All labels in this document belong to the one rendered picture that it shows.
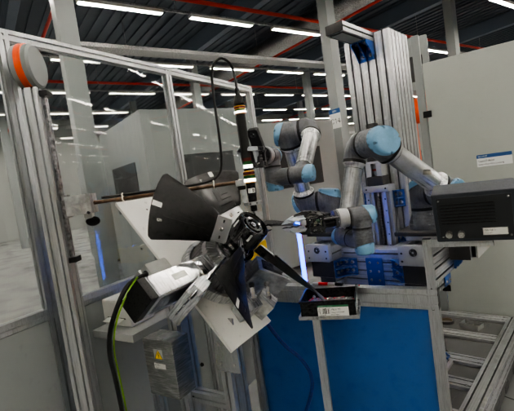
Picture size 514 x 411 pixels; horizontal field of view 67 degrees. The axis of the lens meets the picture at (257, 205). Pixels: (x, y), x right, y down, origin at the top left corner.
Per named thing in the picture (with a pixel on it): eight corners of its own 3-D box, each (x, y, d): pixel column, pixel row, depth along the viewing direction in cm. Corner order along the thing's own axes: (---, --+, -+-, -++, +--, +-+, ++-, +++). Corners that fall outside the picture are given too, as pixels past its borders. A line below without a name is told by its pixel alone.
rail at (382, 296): (244, 299, 197) (241, 284, 197) (248, 297, 201) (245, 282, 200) (439, 310, 150) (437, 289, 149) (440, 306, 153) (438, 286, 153)
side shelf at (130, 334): (93, 337, 160) (92, 329, 160) (157, 306, 191) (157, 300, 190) (133, 342, 147) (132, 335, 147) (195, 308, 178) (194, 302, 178)
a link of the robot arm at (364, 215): (379, 225, 150) (377, 203, 149) (352, 230, 149) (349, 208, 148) (371, 223, 157) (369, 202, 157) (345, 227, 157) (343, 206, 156)
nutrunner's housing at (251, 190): (249, 212, 145) (231, 87, 142) (249, 211, 149) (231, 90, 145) (259, 210, 145) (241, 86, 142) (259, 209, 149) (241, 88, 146)
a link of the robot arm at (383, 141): (446, 187, 179) (359, 124, 161) (476, 186, 165) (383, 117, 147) (436, 210, 177) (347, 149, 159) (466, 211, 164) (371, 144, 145)
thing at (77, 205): (63, 218, 139) (59, 195, 139) (71, 217, 146) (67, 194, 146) (92, 214, 140) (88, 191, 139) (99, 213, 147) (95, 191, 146)
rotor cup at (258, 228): (237, 267, 134) (258, 241, 128) (210, 236, 138) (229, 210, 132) (259, 256, 146) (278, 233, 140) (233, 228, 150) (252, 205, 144)
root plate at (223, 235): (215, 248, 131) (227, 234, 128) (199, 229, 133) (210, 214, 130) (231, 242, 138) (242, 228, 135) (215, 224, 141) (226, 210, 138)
